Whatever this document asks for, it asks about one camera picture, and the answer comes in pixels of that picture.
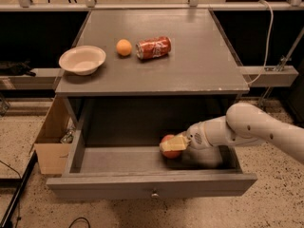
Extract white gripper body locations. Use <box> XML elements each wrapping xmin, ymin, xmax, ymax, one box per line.
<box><xmin>186</xmin><ymin>122</ymin><xmax>211</xmax><ymax>150</ymax></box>

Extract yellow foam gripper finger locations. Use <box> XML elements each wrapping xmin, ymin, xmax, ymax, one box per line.
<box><xmin>160</xmin><ymin>133</ymin><xmax>190</xmax><ymax>152</ymax></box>

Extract red apple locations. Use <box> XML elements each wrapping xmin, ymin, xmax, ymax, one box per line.
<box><xmin>161</xmin><ymin>134</ymin><xmax>181</xmax><ymax>159</ymax></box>

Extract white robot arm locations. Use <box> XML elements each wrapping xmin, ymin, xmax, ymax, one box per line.
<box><xmin>160</xmin><ymin>103</ymin><xmax>304</xmax><ymax>168</ymax></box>

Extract metal drawer knob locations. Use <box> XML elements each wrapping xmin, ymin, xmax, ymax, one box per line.
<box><xmin>151</xmin><ymin>189</ymin><xmax>160</xmax><ymax>199</ymax></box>

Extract open grey top drawer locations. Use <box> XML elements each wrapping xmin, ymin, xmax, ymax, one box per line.
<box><xmin>47</xmin><ymin>129</ymin><xmax>257</xmax><ymax>200</ymax></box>

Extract grey wooden cabinet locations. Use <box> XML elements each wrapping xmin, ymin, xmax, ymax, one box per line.
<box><xmin>56</xmin><ymin>9</ymin><xmax>249</xmax><ymax>147</ymax></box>

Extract red soda can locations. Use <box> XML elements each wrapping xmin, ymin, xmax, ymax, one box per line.
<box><xmin>136</xmin><ymin>36</ymin><xmax>171</xmax><ymax>60</ymax></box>

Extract small orange fruit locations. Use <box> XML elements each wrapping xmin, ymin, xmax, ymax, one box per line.
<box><xmin>116</xmin><ymin>39</ymin><xmax>132</xmax><ymax>56</ymax></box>

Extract white paper bowl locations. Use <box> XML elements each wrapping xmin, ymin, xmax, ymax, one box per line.
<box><xmin>59</xmin><ymin>46</ymin><xmax>106</xmax><ymax>76</ymax></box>

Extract cardboard box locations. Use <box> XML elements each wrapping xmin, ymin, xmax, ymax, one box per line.
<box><xmin>33</xmin><ymin>98</ymin><xmax>71</xmax><ymax>175</ymax></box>

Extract black bag on shelf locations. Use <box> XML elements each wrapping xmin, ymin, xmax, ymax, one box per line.
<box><xmin>0</xmin><ymin>61</ymin><xmax>36</xmax><ymax>77</ymax></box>

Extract white cable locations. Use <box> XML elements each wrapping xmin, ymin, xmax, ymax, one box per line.
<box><xmin>245</xmin><ymin>0</ymin><xmax>275</xmax><ymax>87</ymax></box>

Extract black cable on floor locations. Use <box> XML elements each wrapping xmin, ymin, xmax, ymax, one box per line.
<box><xmin>67</xmin><ymin>217</ymin><xmax>92</xmax><ymax>228</ymax></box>

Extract black floor rail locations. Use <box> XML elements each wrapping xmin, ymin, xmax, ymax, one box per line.
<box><xmin>0</xmin><ymin>152</ymin><xmax>38</xmax><ymax>228</ymax></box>

